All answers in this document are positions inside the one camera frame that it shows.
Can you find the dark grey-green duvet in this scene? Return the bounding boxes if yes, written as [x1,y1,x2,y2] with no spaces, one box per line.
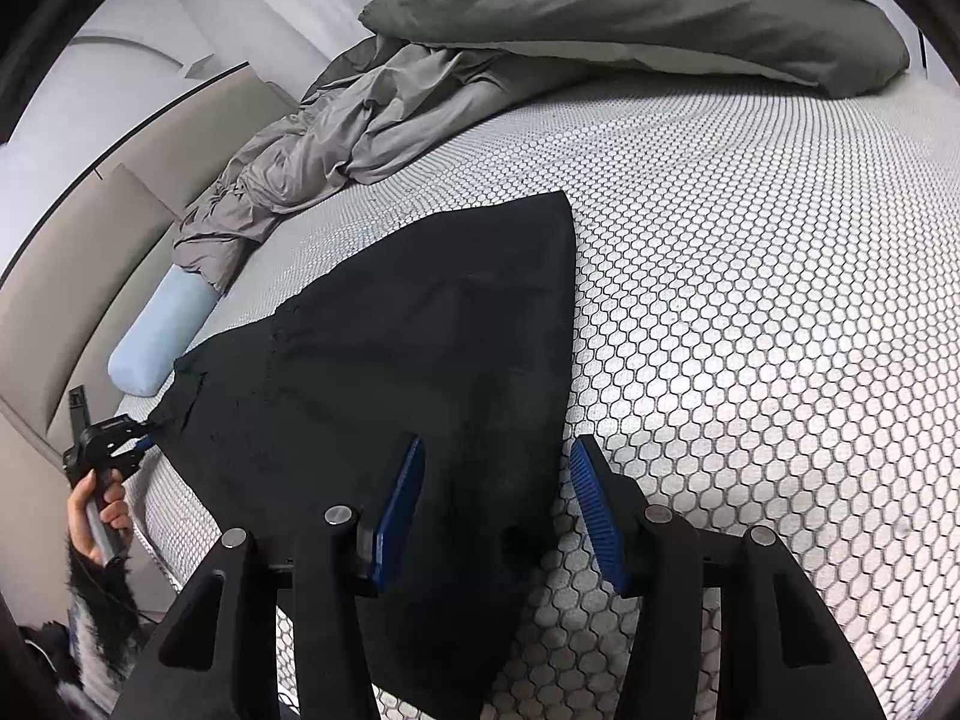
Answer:
[358,0,912,100]

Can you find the beige padded headboard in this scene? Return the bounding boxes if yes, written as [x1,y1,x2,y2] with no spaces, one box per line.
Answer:
[0,64,305,481]

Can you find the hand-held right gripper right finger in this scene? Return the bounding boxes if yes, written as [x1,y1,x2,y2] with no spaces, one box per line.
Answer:
[570,435,886,720]

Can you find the white honeycomb bed mattress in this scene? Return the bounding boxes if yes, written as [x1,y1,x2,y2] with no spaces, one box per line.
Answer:
[124,64,960,720]

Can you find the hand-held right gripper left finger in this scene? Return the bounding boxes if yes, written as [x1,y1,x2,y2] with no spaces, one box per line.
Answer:
[112,436,426,720]

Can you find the person's left forearm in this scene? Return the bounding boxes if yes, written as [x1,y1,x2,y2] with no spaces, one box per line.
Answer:
[64,540,155,720]

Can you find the black pants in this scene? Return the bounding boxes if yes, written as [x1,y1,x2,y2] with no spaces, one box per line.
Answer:
[154,191,578,720]

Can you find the grey crumpled jacket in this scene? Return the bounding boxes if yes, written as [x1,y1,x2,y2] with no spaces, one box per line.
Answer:
[172,37,608,293]

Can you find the person's left hand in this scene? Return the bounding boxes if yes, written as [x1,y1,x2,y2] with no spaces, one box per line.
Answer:
[66,471,134,567]

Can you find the light blue bolster pillow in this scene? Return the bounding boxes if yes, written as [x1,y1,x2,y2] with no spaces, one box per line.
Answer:
[107,268,220,397]

